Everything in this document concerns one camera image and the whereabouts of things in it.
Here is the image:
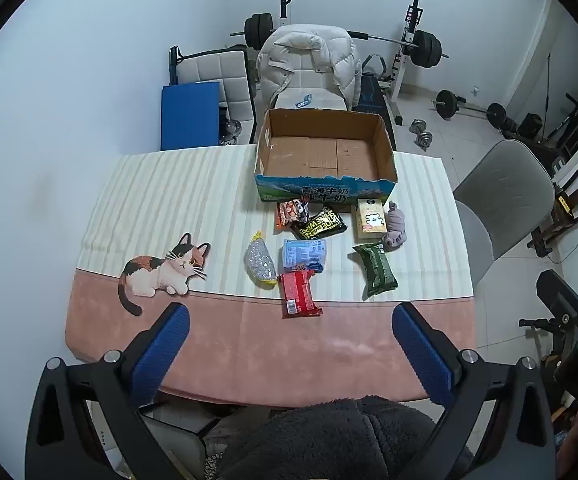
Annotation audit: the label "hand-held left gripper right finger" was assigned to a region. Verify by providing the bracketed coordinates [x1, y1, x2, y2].
[391, 301, 557, 480]

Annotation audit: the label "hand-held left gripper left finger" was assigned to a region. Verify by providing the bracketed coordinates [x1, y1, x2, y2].
[24, 302, 192, 480]

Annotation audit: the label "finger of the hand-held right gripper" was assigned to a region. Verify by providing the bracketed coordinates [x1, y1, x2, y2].
[536, 269, 578, 346]

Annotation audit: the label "green packet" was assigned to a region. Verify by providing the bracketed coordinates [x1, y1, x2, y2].
[353, 243, 398, 297]

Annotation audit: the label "purple plush cloth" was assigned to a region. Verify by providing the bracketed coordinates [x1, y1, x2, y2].
[381, 201, 408, 251]

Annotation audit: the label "silver steel wool scrubber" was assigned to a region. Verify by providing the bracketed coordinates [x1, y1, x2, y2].
[244, 231, 280, 288]

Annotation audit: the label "red packet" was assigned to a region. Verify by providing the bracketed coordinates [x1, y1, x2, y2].
[278, 269, 322, 318]

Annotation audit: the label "yellow tissue pack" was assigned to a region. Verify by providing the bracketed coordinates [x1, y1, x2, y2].
[353, 198, 388, 241]

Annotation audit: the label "light blue tissue packet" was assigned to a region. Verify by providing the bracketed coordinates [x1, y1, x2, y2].
[282, 239, 328, 273]

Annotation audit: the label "black yellow wipes packet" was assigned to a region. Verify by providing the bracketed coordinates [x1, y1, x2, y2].
[291, 207, 348, 241]

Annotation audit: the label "orange snack packet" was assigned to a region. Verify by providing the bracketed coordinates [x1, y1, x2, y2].
[276, 199, 310, 231]

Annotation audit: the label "cardboard box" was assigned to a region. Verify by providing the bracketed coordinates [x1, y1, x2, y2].
[254, 108, 398, 204]

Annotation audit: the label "grey chair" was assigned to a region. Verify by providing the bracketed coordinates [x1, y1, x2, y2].
[453, 139, 556, 291]

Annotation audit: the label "dark fleece clothing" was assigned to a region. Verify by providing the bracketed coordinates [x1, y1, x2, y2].
[216, 395, 474, 480]

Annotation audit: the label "striped cat print tablecloth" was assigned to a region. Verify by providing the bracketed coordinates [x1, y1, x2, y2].
[66, 146, 477, 408]

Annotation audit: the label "pile of black weights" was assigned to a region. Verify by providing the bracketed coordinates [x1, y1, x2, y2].
[501, 112, 544, 142]

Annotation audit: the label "short barbell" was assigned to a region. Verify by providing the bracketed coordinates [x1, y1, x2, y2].
[431, 90, 508, 129]

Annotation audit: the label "chrome dumbbells under chair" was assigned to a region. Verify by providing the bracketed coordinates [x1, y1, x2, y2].
[219, 119, 242, 147]

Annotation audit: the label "blue board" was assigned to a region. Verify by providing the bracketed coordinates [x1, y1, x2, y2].
[161, 81, 221, 152]

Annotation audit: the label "black weight bench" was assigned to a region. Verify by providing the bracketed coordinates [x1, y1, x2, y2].
[351, 55, 397, 151]

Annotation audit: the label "beige padded chair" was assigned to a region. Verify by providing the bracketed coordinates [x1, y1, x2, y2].
[274, 87, 348, 111]

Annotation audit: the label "white squat rack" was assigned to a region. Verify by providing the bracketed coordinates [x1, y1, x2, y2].
[276, 0, 426, 126]

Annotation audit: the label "white quilted chair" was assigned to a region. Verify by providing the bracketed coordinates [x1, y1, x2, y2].
[171, 47, 258, 147]

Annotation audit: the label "white puffer jacket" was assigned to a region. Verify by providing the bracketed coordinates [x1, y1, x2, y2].
[256, 24, 364, 111]

